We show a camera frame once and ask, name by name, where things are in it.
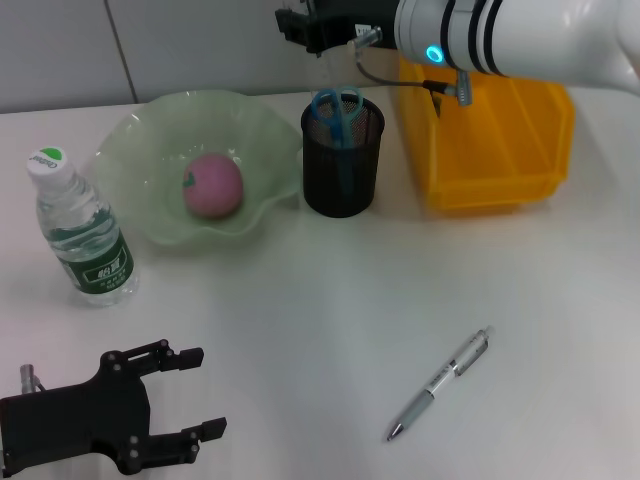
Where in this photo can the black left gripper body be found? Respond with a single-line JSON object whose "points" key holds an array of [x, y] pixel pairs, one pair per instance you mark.
{"points": [[85, 415]]}

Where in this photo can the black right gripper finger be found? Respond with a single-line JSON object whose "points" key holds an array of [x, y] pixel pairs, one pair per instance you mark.
{"points": [[292, 27]]}

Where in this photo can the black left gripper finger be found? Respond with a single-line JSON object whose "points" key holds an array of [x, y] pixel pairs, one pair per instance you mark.
{"points": [[187, 357], [210, 429]]}

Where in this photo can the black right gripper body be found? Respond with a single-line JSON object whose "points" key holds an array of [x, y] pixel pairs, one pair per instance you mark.
{"points": [[345, 20]]}

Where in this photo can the transparent plastic ruler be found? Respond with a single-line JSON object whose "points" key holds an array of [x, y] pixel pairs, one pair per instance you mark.
{"points": [[330, 70]]}

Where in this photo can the blue scissors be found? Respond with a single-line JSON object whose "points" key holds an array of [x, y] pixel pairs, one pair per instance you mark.
{"points": [[340, 125]]}

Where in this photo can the clear green-label water bottle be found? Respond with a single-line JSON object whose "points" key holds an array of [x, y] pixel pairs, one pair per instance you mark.
{"points": [[100, 260]]}

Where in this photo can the pink toy peach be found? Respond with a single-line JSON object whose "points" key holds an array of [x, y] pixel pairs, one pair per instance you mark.
{"points": [[215, 185]]}

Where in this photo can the silver ballpoint pen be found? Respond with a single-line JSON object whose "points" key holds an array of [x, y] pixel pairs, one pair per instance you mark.
{"points": [[430, 390]]}

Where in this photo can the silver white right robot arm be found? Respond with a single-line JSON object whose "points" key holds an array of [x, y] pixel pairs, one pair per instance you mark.
{"points": [[525, 35]]}

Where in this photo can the black mesh pen holder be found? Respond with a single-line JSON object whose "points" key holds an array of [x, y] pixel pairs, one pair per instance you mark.
{"points": [[340, 190]]}

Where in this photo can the pale green glass fruit plate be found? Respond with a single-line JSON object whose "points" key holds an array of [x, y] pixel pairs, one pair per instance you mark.
{"points": [[145, 150]]}

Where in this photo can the yellow plastic bin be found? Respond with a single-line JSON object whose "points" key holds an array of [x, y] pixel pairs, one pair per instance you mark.
{"points": [[500, 150]]}

